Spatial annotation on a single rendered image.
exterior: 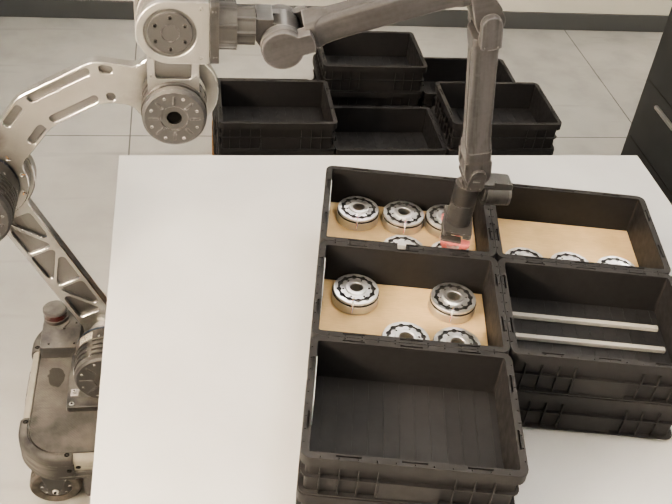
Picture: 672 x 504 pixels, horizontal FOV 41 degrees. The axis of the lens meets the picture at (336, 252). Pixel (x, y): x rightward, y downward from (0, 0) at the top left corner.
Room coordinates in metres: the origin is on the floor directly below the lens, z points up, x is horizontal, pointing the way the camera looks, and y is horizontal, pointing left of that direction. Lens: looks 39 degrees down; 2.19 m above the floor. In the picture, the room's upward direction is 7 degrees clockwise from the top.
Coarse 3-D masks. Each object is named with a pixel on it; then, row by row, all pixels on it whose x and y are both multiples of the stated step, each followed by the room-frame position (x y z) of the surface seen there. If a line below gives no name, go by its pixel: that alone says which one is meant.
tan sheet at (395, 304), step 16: (384, 288) 1.55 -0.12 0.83; (400, 288) 1.55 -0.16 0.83; (416, 288) 1.56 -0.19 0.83; (384, 304) 1.49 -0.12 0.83; (400, 304) 1.50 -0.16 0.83; (416, 304) 1.51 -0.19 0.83; (480, 304) 1.53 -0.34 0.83; (320, 320) 1.42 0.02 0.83; (336, 320) 1.42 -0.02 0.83; (352, 320) 1.43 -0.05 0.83; (368, 320) 1.44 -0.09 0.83; (384, 320) 1.44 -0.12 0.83; (400, 320) 1.45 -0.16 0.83; (416, 320) 1.45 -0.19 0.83; (432, 320) 1.46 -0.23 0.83; (480, 320) 1.48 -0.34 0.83; (432, 336) 1.41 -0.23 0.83; (480, 336) 1.43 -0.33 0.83
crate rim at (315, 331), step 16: (320, 256) 1.51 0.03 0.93; (432, 256) 1.56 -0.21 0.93; (448, 256) 1.57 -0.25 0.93; (464, 256) 1.57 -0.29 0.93; (480, 256) 1.58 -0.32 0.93; (320, 272) 1.46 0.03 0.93; (496, 272) 1.53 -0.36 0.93; (320, 288) 1.41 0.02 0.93; (496, 288) 1.48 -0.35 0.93; (320, 304) 1.36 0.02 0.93; (336, 336) 1.27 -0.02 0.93; (352, 336) 1.28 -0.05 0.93; (368, 336) 1.28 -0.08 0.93; (384, 336) 1.29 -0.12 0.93
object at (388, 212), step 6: (390, 204) 1.83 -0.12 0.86; (396, 204) 1.84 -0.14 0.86; (402, 204) 1.83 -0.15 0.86; (408, 204) 1.84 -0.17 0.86; (414, 204) 1.84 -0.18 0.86; (384, 210) 1.80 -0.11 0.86; (390, 210) 1.80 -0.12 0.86; (414, 210) 1.82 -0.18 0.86; (420, 210) 1.82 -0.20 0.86; (384, 216) 1.78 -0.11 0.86; (390, 216) 1.78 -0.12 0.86; (396, 216) 1.78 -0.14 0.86; (414, 216) 1.79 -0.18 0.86; (420, 216) 1.80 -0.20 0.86; (390, 222) 1.76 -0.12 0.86; (396, 222) 1.76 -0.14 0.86; (402, 222) 1.77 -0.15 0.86; (408, 222) 1.77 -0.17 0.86; (414, 222) 1.77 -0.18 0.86; (420, 222) 1.77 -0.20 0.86
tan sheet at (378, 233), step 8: (336, 208) 1.83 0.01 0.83; (424, 216) 1.84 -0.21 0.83; (328, 224) 1.76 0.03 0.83; (336, 224) 1.76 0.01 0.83; (376, 224) 1.78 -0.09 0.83; (472, 224) 1.83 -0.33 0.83; (328, 232) 1.73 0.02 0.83; (336, 232) 1.73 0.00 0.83; (344, 232) 1.74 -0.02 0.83; (352, 232) 1.74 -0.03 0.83; (360, 232) 1.74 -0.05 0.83; (368, 232) 1.75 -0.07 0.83; (376, 232) 1.75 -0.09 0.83; (384, 232) 1.75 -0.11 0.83; (424, 232) 1.77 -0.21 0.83; (472, 232) 1.80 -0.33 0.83; (376, 240) 1.72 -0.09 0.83; (384, 240) 1.72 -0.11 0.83; (424, 240) 1.74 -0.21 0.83; (432, 240) 1.74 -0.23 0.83; (472, 240) 1.76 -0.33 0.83; (472, 248) 1.73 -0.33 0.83
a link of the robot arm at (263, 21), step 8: (256, 8) 1.53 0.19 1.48; (264, 8) 1.54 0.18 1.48; (256, 16) 1.52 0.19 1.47; (264, 16) 1.51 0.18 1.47; (272, 16) 1.51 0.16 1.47; (280, 16) 1.53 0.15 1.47; (288, 16) 1.54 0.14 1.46; (256, 24) 1.50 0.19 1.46; (264, 24) 1.50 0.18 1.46; (272, 24) 1.50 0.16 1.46; (288, 24) 1.51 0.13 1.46; (296, 24) 1.53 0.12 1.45; (256, 32) 1.50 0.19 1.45; (256, 40) 1.50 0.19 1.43
